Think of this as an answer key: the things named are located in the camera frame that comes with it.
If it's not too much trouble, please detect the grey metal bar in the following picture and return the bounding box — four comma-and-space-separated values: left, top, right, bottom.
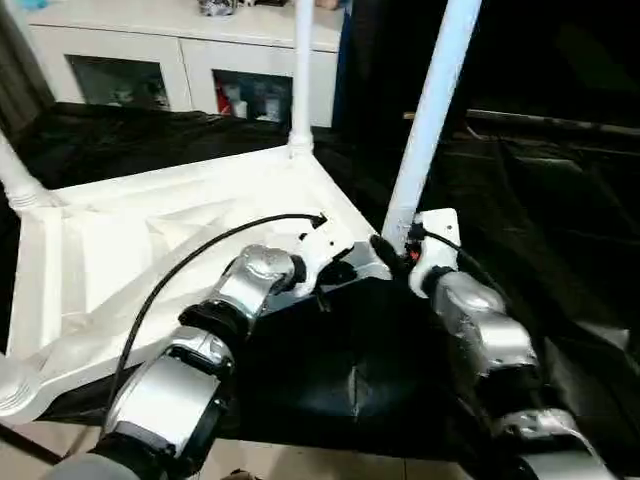
466, 107, 640, 135

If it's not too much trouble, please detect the black case with yellow label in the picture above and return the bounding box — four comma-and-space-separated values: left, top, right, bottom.
335, 0, 471, 132

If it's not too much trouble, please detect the grey curtain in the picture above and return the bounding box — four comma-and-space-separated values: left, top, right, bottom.
0, 0, 55, 142

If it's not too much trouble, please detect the white plastic table top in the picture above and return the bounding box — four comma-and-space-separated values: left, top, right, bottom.
0, 141, 397, 422

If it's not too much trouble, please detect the black table mat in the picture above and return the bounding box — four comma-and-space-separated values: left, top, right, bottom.
0, 99, 640, 471

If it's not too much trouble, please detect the white sideboard cabinet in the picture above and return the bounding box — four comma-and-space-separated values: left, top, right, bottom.
18, 0, 347, 130

